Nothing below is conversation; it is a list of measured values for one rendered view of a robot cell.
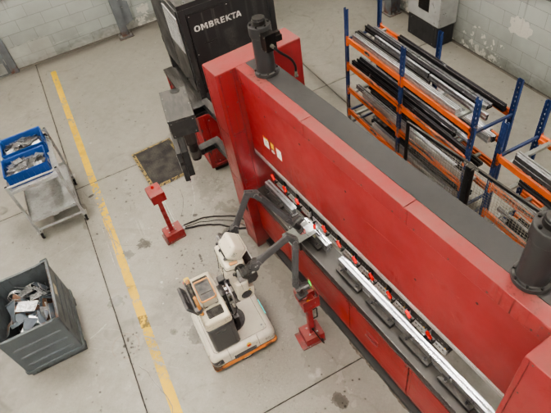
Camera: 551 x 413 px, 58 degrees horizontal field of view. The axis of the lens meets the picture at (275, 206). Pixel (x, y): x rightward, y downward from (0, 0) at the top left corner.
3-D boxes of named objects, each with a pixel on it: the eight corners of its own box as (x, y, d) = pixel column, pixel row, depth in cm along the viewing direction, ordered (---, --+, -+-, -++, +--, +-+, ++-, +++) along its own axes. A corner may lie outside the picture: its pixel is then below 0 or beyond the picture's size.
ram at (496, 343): (255, 152, 484) (240, 83, 425) (261, 148, 486) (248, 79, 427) (511, 407, 299) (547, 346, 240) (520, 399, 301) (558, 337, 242)
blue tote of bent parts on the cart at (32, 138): (6, 152, 624) (-2, 140, 611) (45, 136, 635) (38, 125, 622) (9, 168, 601) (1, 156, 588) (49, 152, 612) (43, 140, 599)
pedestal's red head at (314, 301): (293, 296, 449) (292, 284, 436) (309, 288, 452) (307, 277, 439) (304, 313, 436) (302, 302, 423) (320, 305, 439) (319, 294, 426)
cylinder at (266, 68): (250, 71, 405) (239, 17, 371) (276, 59, 412) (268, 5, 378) (272, 89, 384) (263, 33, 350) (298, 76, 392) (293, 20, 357)
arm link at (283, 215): (251, 192, 427) (252, 197, 418) (255, 188, 426) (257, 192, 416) (288, 220, 443) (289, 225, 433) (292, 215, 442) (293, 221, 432)
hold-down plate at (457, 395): (436, 378, 362) (436, 377, 360) (442, 374, 364) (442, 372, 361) (468, 413, 343) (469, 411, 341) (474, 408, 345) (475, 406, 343)
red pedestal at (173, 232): (161, 235, 608) (138, 188, 547) (179, 225, 615) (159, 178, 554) (168, 245, 596) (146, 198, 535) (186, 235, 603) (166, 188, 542)
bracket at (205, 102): (186, 113, 493) (184, 107, 488) (208, 102, 500) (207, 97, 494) (204, 133, 468) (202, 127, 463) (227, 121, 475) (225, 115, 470)
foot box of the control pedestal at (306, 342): (293, 334, 496) (293, 329, 487) (316, 324, 501) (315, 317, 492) (303, 351, 483) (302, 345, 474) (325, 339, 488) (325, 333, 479)
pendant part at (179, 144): (178, 153, 513) (168, 126, 487) (189, 150, 515) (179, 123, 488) (186, 182, 483) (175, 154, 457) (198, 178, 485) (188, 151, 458)
